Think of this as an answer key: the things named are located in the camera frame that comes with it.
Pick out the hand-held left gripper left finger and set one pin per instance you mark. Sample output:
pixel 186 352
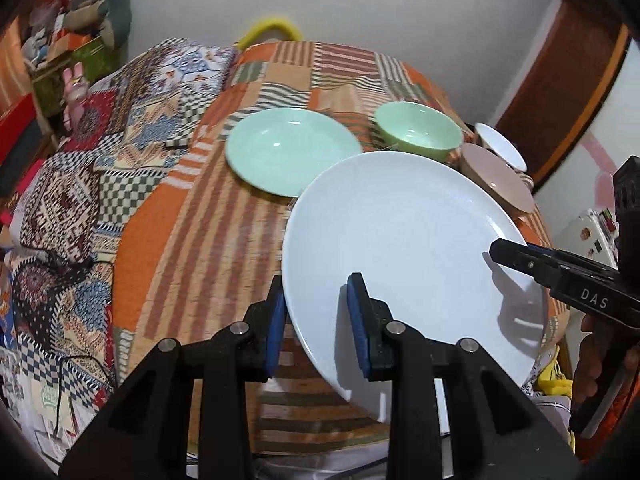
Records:
pixel 275 332

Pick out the beige bowl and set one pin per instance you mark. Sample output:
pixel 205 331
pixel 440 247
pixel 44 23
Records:
pixel 495 175

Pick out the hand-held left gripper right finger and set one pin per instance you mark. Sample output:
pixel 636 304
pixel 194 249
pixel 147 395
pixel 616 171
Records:
pixel 357 325

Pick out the orange curtain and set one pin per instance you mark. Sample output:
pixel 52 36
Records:
pixel 10 65

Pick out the dark blue box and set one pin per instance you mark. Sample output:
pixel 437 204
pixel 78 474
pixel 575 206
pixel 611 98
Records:
pixel 20 152

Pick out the pink rabbit toy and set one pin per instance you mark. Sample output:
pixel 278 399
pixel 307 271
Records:
pixel 76 92

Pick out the white brown-spotted bowl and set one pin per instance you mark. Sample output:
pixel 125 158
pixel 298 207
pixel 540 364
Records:
pixel 497 142

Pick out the white appliance with stickers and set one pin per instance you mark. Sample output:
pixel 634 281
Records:
pixel 582 237

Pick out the orange striped patchwork blanket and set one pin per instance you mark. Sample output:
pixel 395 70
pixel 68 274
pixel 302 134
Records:
pixel 200 240

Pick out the large white plate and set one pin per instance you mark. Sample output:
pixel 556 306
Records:
pixel 400 220

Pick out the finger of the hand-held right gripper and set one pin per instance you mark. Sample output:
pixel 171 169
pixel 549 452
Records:
pixel 520 257

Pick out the person's right hand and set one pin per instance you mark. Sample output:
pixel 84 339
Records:
pixel 592 357

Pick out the brown wooden door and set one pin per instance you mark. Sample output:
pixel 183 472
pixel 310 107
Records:
pixel 565 85

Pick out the green box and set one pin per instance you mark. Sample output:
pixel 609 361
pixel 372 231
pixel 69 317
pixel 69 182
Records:
pixel 95 57

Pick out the mint green bowl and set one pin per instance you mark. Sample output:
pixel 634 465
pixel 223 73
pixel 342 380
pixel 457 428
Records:
pixel 415 125

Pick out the mint green plate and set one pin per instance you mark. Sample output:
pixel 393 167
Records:
pixel 285 150

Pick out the green plush toy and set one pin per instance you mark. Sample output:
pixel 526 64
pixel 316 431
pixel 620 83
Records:
pixel 107 5

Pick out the person's orange clothing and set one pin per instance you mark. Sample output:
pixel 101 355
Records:
pixel 622 410

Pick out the red box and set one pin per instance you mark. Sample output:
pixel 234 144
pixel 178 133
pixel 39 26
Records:
pixel 17 115

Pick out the yellow cloth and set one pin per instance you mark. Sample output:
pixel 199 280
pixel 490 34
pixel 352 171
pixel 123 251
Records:
pixel 552 382

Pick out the orange box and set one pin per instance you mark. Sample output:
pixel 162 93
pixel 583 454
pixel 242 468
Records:
pixel 70 42

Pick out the geometric patterned blanket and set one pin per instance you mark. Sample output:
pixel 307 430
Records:
pixel 125 125

